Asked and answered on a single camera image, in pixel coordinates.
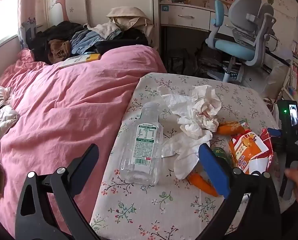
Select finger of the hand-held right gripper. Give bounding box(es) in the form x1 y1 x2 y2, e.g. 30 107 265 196
266 127 288 154

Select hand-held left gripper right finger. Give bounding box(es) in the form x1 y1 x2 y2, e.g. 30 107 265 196
198 143 282 240

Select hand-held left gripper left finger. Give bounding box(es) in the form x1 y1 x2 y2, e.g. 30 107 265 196
15 143 102 240

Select large white tissue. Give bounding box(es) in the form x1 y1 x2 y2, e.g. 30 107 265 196
161 131 213 180

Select red orange snack bag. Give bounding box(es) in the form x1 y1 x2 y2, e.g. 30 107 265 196
228 126 275 175

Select clear plastic bottle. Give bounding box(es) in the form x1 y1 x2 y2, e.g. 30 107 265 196
119 102 161 185

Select stained tissue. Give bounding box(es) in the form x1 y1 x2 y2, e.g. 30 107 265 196
190 85 222 132

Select white bookshelf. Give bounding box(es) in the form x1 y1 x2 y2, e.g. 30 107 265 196
280 22 298 110

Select white plastic bag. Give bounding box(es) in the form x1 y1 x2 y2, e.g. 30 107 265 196
262 57 290 98

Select pink duvet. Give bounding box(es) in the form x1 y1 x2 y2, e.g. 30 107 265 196
0 44 167 240

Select floral tablecloth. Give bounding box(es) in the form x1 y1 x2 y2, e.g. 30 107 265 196
89 72 297 240

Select cream clothes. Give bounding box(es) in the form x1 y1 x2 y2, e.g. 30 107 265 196
0 86 20 197

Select yellow white book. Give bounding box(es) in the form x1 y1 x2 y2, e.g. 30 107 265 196
58 53 101 69

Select brown garment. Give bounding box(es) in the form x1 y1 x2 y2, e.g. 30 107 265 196
49 39 72 64

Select blue jeans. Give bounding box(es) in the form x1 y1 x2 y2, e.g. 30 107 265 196
71 30 107 54

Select grey blue office chair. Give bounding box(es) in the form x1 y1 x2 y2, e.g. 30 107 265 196
205 0 277 83

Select black garment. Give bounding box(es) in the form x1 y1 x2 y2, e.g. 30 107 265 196
94 29 149 54

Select white grey garment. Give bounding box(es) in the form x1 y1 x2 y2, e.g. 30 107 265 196
85 22 122 40

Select pile of clothes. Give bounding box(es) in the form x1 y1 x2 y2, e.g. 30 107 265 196
29 21 89 63

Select beige garment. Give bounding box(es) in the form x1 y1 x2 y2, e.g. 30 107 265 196
106 7 154 32

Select white desk with drawers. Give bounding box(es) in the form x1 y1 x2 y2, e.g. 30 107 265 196
159 2 229 33

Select tree decorated wardrobe door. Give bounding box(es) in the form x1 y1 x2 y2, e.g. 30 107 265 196
45 0 89 28

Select pink curtain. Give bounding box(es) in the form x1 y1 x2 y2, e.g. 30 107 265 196
17 0 49 48

